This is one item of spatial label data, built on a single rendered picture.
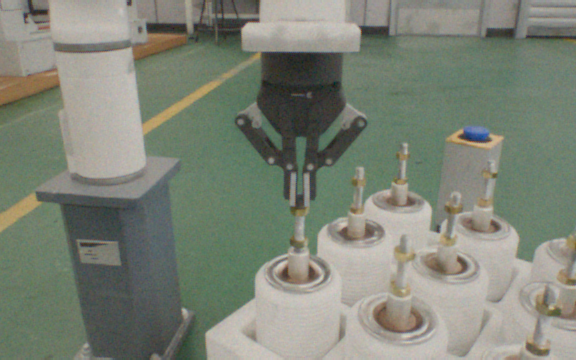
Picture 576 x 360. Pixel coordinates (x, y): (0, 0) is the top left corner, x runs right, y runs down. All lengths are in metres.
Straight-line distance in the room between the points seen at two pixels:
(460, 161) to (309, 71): 0.44
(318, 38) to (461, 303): 0.32
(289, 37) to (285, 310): 0.27
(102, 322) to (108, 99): 0.33
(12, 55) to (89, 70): 2.30
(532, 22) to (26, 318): 5.30
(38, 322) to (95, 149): 0.41
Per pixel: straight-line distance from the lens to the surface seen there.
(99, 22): 0.63
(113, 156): 0.65
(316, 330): 0.52
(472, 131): 0.80
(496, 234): 0.66
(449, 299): 0.54
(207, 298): 0.93
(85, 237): 0.70
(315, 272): 0.53
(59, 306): 0.99
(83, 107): 0.64
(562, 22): 5.75
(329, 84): 0.44
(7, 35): 2.94
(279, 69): 0.41
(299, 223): 0.49
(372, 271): 0.60
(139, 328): 0.75
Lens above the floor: 0.55
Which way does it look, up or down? 23 degrees down
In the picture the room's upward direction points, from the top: straight up
